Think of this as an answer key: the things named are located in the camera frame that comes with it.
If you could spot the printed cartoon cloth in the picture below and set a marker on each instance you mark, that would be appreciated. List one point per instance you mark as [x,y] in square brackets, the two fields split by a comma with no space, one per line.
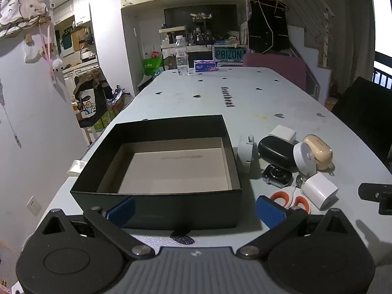
[21,3]

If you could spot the grey plastic adapter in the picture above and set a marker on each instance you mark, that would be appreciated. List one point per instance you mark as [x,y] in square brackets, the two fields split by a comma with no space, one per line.
[245,156]

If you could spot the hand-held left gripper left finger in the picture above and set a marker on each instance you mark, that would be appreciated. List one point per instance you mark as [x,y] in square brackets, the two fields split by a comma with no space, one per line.
[121,212]

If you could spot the bright window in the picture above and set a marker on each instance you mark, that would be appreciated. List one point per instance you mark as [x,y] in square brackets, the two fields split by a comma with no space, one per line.
[382,27]

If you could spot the black tiered stand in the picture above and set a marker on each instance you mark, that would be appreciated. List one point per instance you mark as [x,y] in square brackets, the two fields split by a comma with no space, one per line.
[202,18]

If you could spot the black chair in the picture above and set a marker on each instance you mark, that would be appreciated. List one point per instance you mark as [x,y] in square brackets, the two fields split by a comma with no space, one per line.
[364,110]

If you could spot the wooden cutting board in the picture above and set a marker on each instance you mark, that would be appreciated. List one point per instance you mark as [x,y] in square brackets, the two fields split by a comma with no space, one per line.
[78,39]

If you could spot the pink chair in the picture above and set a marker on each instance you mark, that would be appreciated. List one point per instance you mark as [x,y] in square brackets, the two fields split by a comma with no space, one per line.
[275,64]

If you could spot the white paper strip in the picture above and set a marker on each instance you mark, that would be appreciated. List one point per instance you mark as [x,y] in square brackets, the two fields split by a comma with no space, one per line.
[76,167]

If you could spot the white round device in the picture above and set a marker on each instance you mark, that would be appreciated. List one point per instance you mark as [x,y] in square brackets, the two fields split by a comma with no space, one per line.
[304,159]

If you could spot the white plush pompom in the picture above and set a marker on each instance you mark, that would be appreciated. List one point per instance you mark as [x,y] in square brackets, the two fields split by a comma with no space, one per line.
[56,63]

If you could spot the clear water bottle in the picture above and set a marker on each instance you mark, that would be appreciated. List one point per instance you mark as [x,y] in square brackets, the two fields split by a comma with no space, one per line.
[182,58]

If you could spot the blue tissue pack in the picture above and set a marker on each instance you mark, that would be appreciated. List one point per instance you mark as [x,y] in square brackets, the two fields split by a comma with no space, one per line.
[205,66]

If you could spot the white charger cube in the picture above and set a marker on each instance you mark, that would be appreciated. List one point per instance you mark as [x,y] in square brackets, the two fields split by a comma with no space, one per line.
[320,191]
[283,133]

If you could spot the black vest white trim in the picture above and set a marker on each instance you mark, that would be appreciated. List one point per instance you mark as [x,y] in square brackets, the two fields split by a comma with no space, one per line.
[268,27]

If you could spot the cartoon tote bag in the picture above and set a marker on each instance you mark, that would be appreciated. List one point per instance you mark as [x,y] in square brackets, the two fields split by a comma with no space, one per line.
[88,104]

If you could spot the colourful cardboard carton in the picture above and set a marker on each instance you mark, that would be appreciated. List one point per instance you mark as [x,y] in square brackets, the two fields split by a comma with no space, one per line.
[118,104]

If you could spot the beige earbud case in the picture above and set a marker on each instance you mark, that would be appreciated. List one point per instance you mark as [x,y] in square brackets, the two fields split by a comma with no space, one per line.
[320,151]

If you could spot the black smartwatch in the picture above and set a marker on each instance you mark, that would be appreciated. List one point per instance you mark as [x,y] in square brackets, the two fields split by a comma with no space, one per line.
[277,176]

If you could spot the teal cutting board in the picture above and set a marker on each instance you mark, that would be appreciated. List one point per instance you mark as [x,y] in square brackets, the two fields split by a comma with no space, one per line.
[66,41]

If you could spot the white wall socket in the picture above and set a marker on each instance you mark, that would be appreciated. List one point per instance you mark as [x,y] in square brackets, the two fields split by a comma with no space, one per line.
[33,205]

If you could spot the white storage rack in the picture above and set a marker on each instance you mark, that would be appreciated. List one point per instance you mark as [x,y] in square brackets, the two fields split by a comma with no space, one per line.
[171,30]

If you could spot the green plastic bag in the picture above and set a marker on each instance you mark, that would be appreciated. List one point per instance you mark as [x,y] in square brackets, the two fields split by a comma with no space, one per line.
[151,66]

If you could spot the white stool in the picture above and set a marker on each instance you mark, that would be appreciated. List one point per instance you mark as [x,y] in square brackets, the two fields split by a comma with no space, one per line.
[88,133]

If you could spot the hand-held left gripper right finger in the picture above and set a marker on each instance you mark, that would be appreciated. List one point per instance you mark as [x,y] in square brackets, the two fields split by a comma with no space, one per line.
[271,212]

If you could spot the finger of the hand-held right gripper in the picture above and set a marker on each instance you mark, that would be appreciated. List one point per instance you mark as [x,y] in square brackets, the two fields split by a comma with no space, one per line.
[372,190]

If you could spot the black oval case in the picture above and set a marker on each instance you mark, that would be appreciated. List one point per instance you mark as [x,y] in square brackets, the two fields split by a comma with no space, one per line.
[275,153]

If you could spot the Poizon sign box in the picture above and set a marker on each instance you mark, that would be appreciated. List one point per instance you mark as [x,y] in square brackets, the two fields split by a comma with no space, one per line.
[229,54]

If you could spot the black cardboard box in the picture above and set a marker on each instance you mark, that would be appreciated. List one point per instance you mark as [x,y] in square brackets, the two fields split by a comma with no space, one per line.
[153,208]

